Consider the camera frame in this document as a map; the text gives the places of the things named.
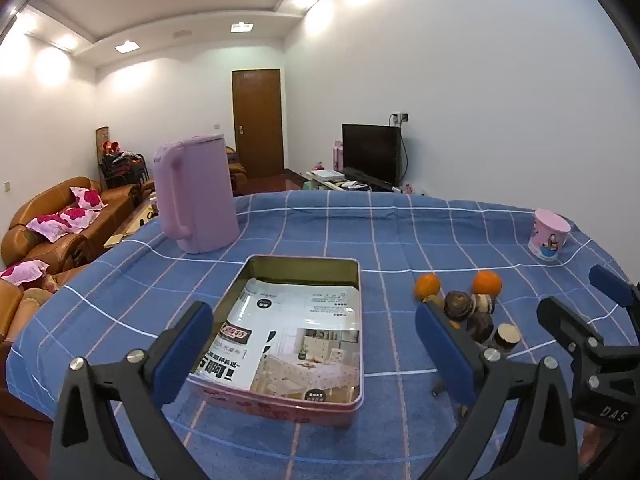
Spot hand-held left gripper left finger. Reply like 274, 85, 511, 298
50, 301, 215, 480

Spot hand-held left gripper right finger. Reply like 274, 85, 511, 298
407, 302, 586, 480

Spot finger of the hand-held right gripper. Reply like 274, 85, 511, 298
588, 264, 640, 347
536, 296, 609, 362

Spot brown-topped small jar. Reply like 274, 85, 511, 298
492, 322, 521, 353

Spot pink metal tin box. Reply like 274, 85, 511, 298
186, 255, 364, 428

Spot pink cartoon cup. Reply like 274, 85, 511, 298
528, 208, 572, 264

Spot printed paper leaflet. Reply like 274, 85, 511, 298
192, 276, 362, 405

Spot wooden coffee table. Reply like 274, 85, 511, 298
104, 195, 161, 249

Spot blue checked tablecloth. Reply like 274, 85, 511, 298
6, 191, 640, 480

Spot purple electric kettle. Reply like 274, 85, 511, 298
152, 133, 241, 254

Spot brown leather armchair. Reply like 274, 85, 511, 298
0, 260, 91, 421

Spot pink floral cushion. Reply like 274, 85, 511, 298
70, 186, 108, 211
26, 215, 76, 242
0, 260, 51, 288
59, 206, 101, 231

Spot small brown leather sofa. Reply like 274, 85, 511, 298
225, 146, 247, 195

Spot stacked black chairs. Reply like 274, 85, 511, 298
98, 150, 151, 191

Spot long brown leather sofa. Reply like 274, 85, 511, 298
0, 176, 144, 272

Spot black flat television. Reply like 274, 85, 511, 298
342, 123, 403, 188

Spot tall brown patterned panel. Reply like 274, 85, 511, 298
95, 126, 111, 171

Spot brown wooden door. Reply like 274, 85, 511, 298
231, 68, 286, 180

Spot black power cable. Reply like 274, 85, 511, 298
399, 124, 410, 187

